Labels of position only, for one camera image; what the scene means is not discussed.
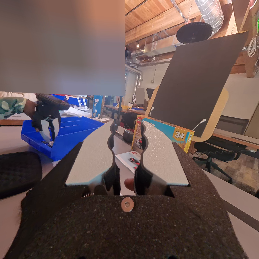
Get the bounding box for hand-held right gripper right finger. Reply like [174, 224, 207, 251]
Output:
[134, 121, 189, 195]

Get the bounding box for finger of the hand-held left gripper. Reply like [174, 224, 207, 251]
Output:
[39, 119, 53, 142]
[52, 114, 61, 142]

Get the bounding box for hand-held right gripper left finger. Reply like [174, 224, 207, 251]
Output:
[65, 121, 122, 195]

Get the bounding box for blue plastic bin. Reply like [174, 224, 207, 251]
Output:
[21, 116, 105, 162]

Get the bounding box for person's left forearm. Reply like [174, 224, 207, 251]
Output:
[0, 96, 29, 120]

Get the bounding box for grey desk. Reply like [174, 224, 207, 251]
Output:
[0, 114, 259, 259]

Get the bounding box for person's left hand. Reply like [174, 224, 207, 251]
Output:
[23, 100, 39, 122]

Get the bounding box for person's right hand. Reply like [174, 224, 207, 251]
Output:
[124, 178, 135, 191]

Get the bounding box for crumpled white plastic bags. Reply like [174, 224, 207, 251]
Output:
[59, 107, 92, 118]

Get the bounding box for blue storage bin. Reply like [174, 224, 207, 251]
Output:
[68, 97, 90, 110]

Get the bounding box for yellow toy set box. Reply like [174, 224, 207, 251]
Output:
[131, 115, 195, 154]

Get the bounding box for closed instruction booklet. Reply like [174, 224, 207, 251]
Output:
[115, 151, 142, 170]

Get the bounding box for tall blue carton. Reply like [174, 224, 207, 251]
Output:
[92, 96, 103, 118]

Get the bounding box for black office chair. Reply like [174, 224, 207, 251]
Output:
[192, 115, 250, 183]

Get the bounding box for black metal pole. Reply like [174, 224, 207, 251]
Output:
[117, 96, 123, 123]

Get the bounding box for wooden workbench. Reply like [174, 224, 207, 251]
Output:
[104, 104, 146, 114]

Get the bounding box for wooden edged table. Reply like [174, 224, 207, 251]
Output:
[212, 127, 259, 150]

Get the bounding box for black board with wooden back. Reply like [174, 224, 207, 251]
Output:
[145, 30, 249, 143]

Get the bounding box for black round ceiling fixture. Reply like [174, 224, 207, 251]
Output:
[176, 22, 213, 44]

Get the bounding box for rectangular metal duct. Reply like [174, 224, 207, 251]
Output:
[144, 34, 178, 57]

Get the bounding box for white coiled cable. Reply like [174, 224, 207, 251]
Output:
[247, 37, 258, 58]

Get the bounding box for silver corrugated duct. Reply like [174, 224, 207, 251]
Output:
[194, 0, 224, 31]

